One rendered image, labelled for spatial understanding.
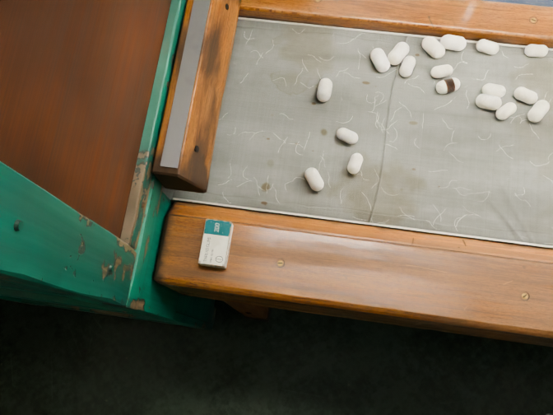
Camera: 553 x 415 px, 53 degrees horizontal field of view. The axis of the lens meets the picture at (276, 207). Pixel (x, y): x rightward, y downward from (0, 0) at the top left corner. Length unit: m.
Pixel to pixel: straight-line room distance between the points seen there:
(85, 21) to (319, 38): 0.43
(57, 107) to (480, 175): 0.57
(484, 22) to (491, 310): 0.41
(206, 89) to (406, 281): 0.36
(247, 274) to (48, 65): 0.38
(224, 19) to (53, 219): 0.42
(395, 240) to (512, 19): 0.37
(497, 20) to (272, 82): 0.34
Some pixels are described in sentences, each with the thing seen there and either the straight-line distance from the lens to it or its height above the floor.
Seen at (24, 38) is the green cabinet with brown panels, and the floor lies 1.15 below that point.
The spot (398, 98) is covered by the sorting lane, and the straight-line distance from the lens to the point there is 0.85.
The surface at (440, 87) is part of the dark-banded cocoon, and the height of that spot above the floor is 0.76.
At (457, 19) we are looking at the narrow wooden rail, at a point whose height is 0.76.
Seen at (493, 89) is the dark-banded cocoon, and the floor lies 0.76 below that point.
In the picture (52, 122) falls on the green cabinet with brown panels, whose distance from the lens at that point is 0.49.
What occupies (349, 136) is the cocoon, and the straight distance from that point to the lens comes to 0.80.
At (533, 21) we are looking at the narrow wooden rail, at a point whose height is 0.77.
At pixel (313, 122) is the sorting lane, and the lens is 0.82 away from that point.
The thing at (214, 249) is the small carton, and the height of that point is 0.79.
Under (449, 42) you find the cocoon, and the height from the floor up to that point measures 0.76.
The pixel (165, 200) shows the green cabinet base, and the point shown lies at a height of 0.76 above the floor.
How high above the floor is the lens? 1.49
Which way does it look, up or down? 75 degrees down
